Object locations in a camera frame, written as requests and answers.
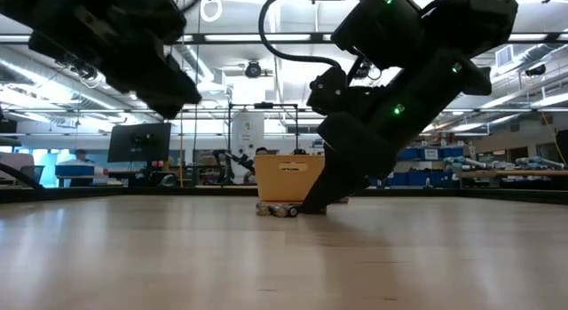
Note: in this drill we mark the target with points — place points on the black overhead camera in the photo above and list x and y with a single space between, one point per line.
253 69

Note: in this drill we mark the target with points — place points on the black ceiling speaker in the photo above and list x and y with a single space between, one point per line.
535 70

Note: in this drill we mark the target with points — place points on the wooden workbench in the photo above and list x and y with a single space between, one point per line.
510 172

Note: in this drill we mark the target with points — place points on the black ceiling track light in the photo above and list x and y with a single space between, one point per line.
364 72
89 73

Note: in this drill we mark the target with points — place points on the person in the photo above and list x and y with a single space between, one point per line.
262 151
80 156

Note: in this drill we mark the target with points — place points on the white ceiling vent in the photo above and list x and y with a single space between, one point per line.
505 57

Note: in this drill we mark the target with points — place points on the black overhead light bar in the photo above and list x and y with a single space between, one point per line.
316 37

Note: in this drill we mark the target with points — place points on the white round column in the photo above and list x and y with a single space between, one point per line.
248 132

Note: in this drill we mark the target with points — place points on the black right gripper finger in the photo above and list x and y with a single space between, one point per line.
333 185

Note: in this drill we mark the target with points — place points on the black monitor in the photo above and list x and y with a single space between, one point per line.
139 143

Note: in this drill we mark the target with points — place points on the yellow plastic bin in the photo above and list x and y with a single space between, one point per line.
284 185

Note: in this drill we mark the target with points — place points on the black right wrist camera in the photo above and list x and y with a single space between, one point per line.
326 92

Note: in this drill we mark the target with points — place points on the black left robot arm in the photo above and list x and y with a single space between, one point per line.
66 17

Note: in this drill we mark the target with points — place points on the shelf with blue bins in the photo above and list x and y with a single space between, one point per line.
448 152

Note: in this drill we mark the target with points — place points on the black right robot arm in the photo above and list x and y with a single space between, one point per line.
444 79

